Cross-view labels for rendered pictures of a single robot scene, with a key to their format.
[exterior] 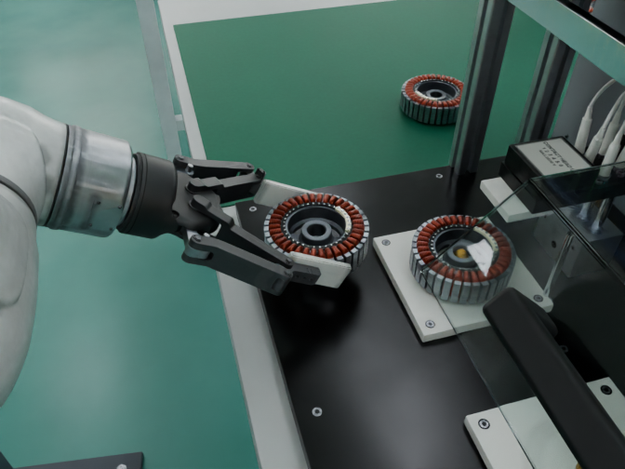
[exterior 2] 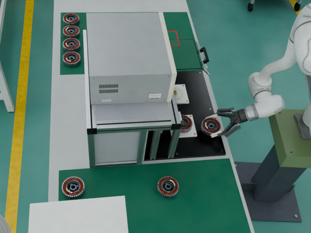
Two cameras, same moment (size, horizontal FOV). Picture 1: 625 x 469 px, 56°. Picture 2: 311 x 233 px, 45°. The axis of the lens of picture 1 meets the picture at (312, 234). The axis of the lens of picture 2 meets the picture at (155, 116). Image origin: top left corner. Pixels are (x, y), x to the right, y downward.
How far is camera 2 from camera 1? 221 cm
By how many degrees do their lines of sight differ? 84
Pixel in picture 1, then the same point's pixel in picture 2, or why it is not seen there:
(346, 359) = (204, 115)
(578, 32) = not seen: hidden behind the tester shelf
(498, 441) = (185, 98)
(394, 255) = (193, 130)
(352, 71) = (189, 216)
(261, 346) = not seen: hidden behind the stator
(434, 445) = (193, 101)
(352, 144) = (195, 175)
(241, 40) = not seen: outside the picture
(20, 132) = (259, 100)
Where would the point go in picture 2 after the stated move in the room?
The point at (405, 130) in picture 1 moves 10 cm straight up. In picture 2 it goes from (178, 179) to (182, 170)
